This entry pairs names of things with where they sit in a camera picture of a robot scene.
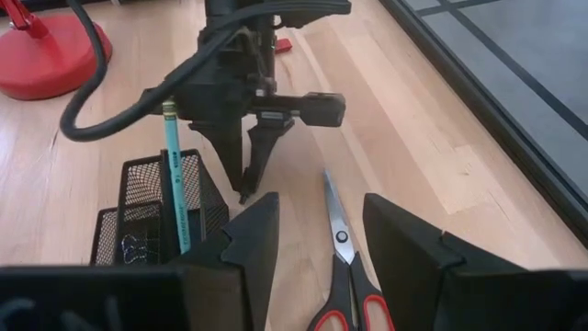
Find red and black scissors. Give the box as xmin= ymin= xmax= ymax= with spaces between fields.
xmin=306 ymin=168 xmax=398 ymax=331

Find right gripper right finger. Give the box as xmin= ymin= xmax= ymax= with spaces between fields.
xmin=364 ymin=193 xmax=527 ymax=331

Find teal pencil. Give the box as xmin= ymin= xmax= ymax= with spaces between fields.
xmin=161 ymin=97 xmax=193 ymax=256

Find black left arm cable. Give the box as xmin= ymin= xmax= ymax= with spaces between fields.
xmin=59 ymin=0 xmax=353 ymax=143

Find black mesh desk organizer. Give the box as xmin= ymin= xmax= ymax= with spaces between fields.
xmin=88 ymin=147 xmax=231 ymax=268

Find black binder clip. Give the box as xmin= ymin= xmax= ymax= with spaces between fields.
xmin=119 ymin=233 xmax=151 ymax=265

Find red desk lamp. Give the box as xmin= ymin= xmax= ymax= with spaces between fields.
xmin=0 ymin=0 xmax=114 ymax=102

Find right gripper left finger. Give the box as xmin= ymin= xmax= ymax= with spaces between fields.
xmin=183 ymin=191 xmax=281 ymax=331

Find black metal table frame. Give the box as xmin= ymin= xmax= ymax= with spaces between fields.
xmin=377 ymin=0 xmax=588 ymax=247

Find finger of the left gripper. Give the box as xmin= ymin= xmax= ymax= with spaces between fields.
xmin=238 ymin=114 xmax=296 ymax=206
xmin=188 ymin=120 xmax=244 ymax=193

